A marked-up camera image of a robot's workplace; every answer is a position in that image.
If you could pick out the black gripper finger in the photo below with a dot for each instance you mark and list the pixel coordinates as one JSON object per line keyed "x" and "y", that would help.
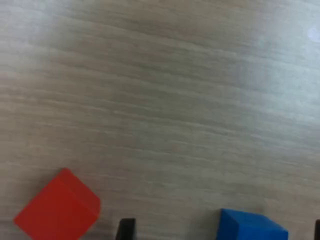
{"x": 127, "y": 230}
{"x": 318, "y": 231}

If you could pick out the blue cube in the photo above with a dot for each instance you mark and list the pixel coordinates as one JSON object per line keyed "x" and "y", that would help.
{"x": 250, "y": 227}

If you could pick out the red cube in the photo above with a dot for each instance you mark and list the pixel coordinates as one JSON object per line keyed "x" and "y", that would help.
{"x": 57, "y": 207}

